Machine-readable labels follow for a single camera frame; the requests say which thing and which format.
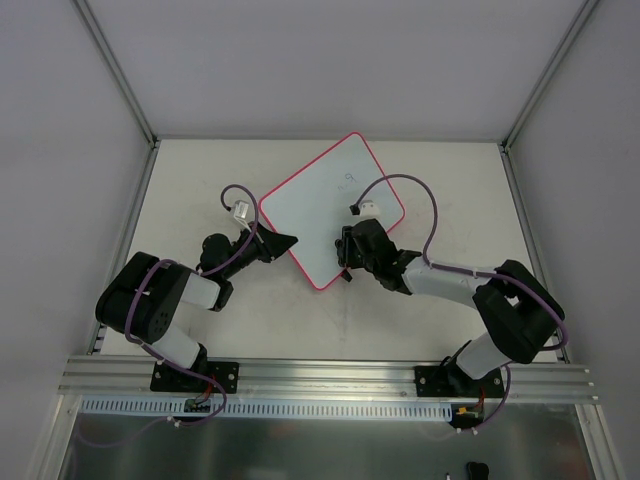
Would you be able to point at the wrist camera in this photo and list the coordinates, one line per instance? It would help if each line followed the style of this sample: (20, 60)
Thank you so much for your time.
(365, 209)
(239, 212)

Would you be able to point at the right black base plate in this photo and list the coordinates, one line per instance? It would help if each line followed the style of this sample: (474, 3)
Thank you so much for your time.
(451, 382)

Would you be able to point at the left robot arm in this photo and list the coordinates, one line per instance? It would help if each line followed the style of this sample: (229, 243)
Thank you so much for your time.
(141, 302)

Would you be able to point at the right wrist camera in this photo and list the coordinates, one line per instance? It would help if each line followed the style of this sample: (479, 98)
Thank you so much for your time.
(365, 209)

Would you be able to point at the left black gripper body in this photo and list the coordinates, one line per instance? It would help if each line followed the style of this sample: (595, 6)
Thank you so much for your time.
(265, 244)

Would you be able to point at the aluminium mounting rail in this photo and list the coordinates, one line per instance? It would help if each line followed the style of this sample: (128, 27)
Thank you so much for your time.
(536, 383)

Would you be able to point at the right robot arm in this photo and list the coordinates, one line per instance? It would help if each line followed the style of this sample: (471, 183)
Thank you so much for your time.
(518, 313)

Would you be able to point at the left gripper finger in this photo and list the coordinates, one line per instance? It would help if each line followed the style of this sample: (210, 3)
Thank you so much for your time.
(269, 237)
(276, 251)

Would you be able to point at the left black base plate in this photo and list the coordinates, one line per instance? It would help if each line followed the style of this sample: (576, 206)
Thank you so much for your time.
(166, 379)

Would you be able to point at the aluminium frame post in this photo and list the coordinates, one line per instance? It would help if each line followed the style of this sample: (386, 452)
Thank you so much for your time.
(576, 26)
(108, 57)

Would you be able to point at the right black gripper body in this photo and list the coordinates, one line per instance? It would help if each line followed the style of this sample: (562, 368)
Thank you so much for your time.
(347, 248)

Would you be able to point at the black object bottom edge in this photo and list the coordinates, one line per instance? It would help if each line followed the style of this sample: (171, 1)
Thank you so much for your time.
(477, 471)

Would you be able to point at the right aluminium frame post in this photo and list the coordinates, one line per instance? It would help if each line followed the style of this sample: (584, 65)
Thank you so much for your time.
(576, 26)

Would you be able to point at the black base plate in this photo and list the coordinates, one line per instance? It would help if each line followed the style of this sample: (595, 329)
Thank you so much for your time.
(451, 382)
(166, 379)

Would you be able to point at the white slotted cable duct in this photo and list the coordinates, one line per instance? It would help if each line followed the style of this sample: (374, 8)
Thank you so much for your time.
(269, 408)

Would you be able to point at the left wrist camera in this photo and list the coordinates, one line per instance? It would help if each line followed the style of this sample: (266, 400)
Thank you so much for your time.
(239, 212)

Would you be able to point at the pink-framed whiteboard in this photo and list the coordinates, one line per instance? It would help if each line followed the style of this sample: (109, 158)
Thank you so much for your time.
(313, 204)

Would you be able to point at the left aluminium frame post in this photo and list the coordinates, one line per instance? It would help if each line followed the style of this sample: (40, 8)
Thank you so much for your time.
(108, 57)

